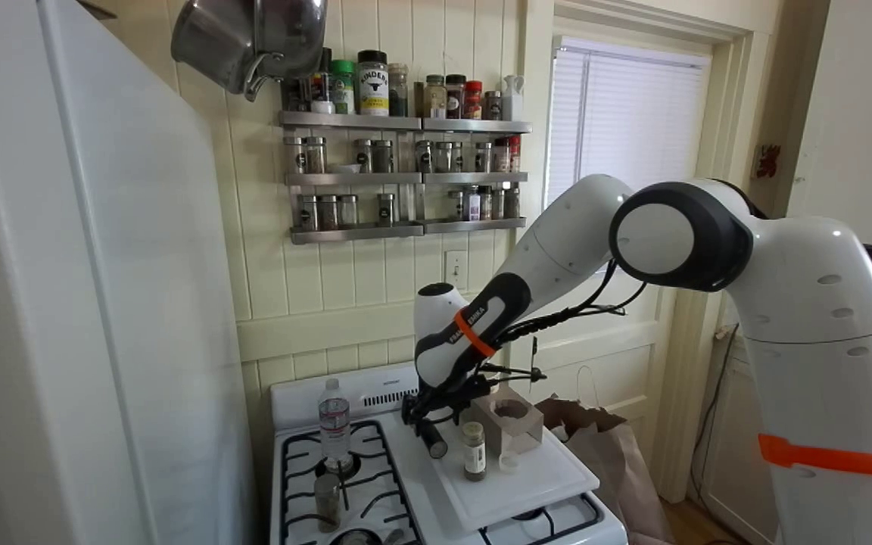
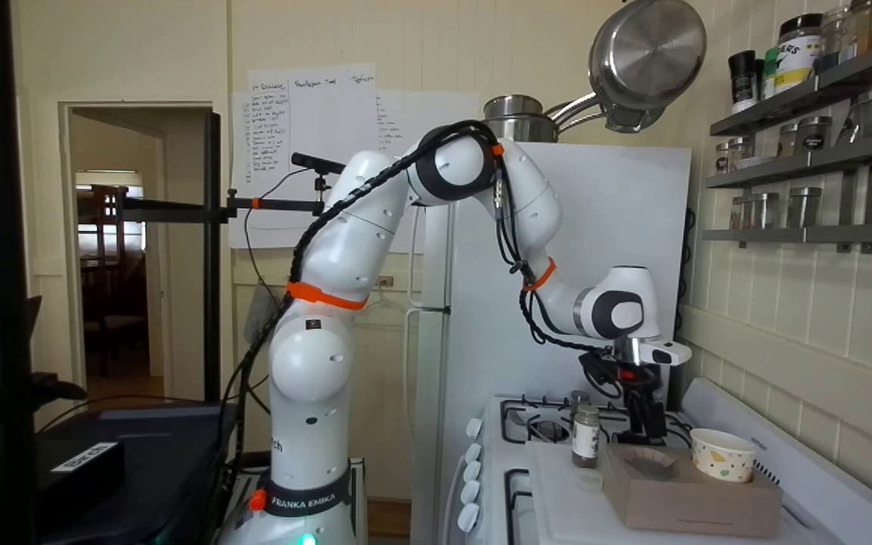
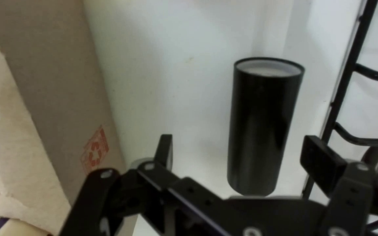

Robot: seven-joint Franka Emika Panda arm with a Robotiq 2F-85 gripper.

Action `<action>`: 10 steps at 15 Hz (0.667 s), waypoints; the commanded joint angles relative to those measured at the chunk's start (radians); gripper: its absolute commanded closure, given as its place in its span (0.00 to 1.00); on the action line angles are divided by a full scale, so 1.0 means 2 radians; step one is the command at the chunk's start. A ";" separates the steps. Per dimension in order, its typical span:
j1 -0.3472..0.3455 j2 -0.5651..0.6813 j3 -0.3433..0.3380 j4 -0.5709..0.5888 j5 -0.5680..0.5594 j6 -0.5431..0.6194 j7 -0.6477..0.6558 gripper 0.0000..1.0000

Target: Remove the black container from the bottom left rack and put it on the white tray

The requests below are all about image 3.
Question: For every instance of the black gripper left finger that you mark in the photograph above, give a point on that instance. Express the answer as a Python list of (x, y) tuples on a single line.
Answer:
[(106, 197)]

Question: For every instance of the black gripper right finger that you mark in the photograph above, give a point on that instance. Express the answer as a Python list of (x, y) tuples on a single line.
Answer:
[(354, 191)]

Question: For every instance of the black cylindrical container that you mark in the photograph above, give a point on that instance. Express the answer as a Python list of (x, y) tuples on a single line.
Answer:
[(263, 131)]

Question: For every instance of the brown cardboard cup carrier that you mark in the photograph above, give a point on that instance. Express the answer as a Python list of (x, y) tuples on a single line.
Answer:
[(45, 86)]

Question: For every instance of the white gas stove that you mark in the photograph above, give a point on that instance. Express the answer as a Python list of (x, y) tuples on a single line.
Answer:
[(176, 65)]

